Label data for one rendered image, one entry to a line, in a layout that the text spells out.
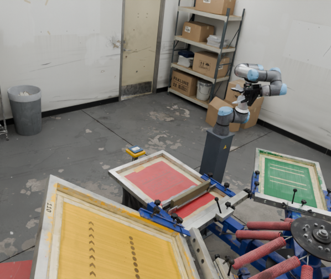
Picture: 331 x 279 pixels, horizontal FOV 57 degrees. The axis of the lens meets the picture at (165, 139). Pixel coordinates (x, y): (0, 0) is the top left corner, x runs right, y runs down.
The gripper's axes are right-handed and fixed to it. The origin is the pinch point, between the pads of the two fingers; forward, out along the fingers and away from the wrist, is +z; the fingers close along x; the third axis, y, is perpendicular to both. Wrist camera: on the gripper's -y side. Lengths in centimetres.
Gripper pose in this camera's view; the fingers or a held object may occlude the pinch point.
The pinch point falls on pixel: (231, 96)
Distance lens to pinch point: 214.3
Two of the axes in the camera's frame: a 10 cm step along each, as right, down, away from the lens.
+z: -9.8, 0.6, 1.9
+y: -1.9, -6.6, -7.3
